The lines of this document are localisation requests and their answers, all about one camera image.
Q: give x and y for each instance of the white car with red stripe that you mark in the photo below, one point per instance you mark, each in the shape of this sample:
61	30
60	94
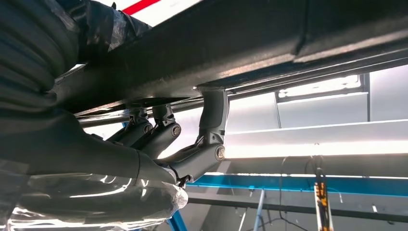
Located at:
169	9

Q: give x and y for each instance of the large blue metal shelf rack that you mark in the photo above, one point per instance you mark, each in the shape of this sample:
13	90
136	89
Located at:
287	185

